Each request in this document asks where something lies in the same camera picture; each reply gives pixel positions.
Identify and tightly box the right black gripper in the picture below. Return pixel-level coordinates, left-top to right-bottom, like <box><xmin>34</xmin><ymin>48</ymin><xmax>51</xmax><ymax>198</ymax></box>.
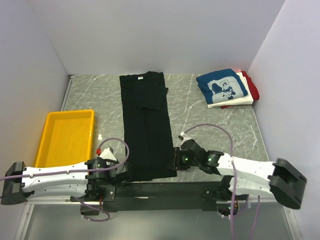
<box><xmin>166</xmin><ymin>147</ymin><xmax>200</xmax><ymax>171</ymax></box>

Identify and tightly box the black t-shirt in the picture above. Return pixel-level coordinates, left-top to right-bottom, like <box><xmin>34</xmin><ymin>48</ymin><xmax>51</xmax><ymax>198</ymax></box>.
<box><xmin>119</xmin><ymin>71</ymin><xmax>177</xmax><ymax>182</ymax></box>

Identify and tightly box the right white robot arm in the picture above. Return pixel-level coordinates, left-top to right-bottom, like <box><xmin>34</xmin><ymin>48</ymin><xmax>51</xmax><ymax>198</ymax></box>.
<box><xmin>174</xmin><ymin>132</ymin><xmax>307</xmax><ymax>210</ymax></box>

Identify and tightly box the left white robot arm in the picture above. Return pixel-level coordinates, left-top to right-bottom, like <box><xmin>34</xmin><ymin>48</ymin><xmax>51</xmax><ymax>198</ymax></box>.
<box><xmin>0</xmin><ymin>147</ymin><xmax>132</xmax><ymax>205</ymax></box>

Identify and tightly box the black base beam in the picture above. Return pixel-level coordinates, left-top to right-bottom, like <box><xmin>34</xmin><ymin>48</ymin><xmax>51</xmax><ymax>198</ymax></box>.
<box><xmin>80</xmin><ymin>180</ymin><xmax>232</xmax><ymax>213</ymax></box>

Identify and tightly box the yellow plastic tray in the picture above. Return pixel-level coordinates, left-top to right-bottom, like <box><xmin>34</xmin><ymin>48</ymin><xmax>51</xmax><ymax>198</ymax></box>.
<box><xmin>34</xmin><ymin>109</ymin><xmax>95</xmax><ymax>168</ymax></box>

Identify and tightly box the folded blue printed t-shirt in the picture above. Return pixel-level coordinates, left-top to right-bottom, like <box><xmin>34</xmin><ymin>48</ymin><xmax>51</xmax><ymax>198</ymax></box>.
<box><xmin>196</xmin><ymin>68</ymin><xmax>248</xmax><ymax>105</ymax></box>

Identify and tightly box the folded white t-shirt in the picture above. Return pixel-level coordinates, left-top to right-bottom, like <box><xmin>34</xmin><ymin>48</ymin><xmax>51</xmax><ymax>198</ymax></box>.
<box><xmin>207</xmin><ymin>71</ymin><xmax>259</xmax><ymax>109</ymax></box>

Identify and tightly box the folded red t-shirt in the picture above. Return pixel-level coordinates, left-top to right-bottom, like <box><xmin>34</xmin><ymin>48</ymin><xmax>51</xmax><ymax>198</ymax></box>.
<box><xmin>221</xmin><ymin>71</ymin><xmax>260</xmax><ymax>109</ymax></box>

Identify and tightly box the aluminium rail frame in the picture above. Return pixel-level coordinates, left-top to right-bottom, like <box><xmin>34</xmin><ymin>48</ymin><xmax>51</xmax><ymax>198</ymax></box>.
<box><xmin>16</xmin><ymin>197</ymin><xmax>302</xmax><ymax>240</ymax></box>

